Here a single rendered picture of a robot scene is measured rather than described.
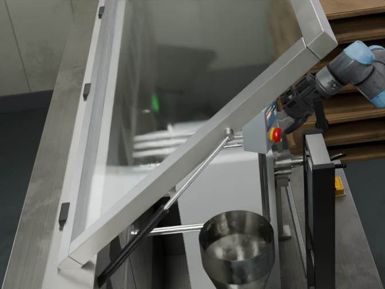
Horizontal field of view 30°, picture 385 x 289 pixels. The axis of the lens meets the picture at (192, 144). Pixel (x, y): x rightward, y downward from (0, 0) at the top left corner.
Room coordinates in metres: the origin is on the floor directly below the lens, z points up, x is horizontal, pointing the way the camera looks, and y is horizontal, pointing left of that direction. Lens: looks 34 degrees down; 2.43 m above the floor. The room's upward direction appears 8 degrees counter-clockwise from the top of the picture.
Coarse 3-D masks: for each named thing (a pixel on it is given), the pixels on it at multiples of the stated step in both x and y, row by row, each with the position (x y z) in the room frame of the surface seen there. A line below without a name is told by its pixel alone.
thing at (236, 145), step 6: (240, 132) 1.48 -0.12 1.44; (234, 138) 1.43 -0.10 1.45; (240, 138) 1.43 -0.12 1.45; (228, 144) 1.41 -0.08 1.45; (234, 144) 1.40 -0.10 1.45; (240, 144) 1.40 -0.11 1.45; (276, 144) 1.42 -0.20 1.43; (222, 150) 1.41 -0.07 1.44; (228, 150) 1.41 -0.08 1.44; (234, 150) 1.40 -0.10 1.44; (240, 150) 1.40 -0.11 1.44; (282, 150) 1.39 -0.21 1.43
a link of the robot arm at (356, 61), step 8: (352, 48) 1.68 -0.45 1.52; (360, 48) 1.67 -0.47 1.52; (368, 48) 1.71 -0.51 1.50; (344, 56) 1.68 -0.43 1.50; (352, 56) 1.66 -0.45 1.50; (360, 56) 1.66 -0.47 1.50; (368, 56) 1.65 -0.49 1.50; (328, 64) 1.70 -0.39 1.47; (336, 64) 1.67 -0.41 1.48; (344, 64) 1.66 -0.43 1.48; (352, 64) 1.65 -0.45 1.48; (360, 64) 1.65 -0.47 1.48; (368, 64) 1.65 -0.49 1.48; (336, 72) 1.66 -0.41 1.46; (344, 72) 1.65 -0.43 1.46; (352, 72) 1.65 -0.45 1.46; (360, 72) 1.65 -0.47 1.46; (368, 72) 1.65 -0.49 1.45; (344, 80) 1.65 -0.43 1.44; (352, 80) 1.66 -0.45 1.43; (360, 80) 1.65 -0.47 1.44
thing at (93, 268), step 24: (96, 24) 1.75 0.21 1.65; (72, 144) 1.19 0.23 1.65; (72, 168) 1.11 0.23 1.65; (120, 240) 1.07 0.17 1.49; (48, 264) 0.85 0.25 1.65; (96, 264) 0.84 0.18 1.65; (48, 288) 0.80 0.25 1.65; (72, 288) 0.79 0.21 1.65; (96, 288) 0.80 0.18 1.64; (120, 288) 0.98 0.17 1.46
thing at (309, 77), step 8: (304, 80) 1.70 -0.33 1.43; (312, 80) 1.68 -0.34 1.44; (288, 88) 1.73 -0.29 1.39; (296, 88) 1.69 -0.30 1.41; (304, 88) 1.69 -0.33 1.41; (312, 88) 1.68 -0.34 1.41; (320, 88) 1.66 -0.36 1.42; (280, 96) 1.73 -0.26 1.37; (288, 96) 1.69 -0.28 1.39; (296, 96) 1.66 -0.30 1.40; (304, 96) 1.68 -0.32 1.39; (312, 96) 1.68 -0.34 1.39; (320, 96) 1.68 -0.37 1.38; (328, 96) 1.66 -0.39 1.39; (288, 104) 1.67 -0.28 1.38; (296, 104) 1.66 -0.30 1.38; (304, 104) 1.66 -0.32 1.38; (312, 104) 1.68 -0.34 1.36; (288, 112) 1.66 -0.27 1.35; (296, 112) 1.67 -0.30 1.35; (304, 112) 1.66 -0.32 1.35; (312, 112) 1.66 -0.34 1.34
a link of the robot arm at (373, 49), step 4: (372, 48) 1.82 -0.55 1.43; (376, 48) 1.82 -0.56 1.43; (380, 48) 1.82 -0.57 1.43; (372, 52) 1.80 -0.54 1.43; (376, 52) 1.79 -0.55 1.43; (380, 52) 1.79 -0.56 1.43; (384, 52) 1.78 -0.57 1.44; (376, 56) 1.77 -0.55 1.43; (380, 56) 1.77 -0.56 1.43; (384, 56) 1.77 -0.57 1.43; (376, 60) 1.75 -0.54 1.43; (380, 60) 1.75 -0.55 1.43; (384, 60) 1.76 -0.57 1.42; (384, 64) 1.74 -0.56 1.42
